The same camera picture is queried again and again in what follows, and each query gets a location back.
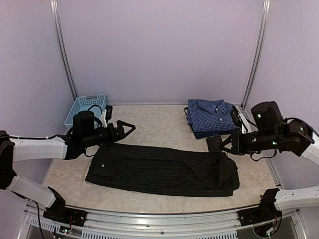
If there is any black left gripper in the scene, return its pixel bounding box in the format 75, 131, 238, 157
82, 119, 135, 147

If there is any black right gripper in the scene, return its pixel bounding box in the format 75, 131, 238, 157
219, 129, 282, 155

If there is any black pinstriped long sleeve shirt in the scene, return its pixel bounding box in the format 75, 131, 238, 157
85, 143, 240, 197

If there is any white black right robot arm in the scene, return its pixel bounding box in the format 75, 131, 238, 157
219, 101, 319, 226

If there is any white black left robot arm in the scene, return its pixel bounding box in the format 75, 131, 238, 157
0, 110, 136, 226

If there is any blue checked folded shirt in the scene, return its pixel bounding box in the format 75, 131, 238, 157
187, 99, 238, 132

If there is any light blue plastic basket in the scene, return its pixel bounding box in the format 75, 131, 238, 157
64, 94, 106, 129

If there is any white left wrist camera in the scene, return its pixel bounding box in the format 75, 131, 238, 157
100, 105, 113, 127

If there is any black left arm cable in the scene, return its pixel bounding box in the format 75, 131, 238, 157
7, 104, 105, 157

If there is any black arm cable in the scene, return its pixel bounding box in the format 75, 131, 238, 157
249, 117, 295, 235
7, 104, 105, 157

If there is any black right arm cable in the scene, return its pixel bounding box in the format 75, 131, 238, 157
249, 117, 295, 235

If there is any right aluminium corner post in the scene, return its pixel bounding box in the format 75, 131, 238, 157
241, 0, 271, 109

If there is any aluminium corner post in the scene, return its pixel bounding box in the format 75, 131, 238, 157
241, 0, 271, 109
49, 0, 78, 100

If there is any aluminium front rail frame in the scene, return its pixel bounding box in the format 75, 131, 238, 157
15, 202, 309, 239

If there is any left aluminium corner post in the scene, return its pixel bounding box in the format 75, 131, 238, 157
49, 0, 78, 100

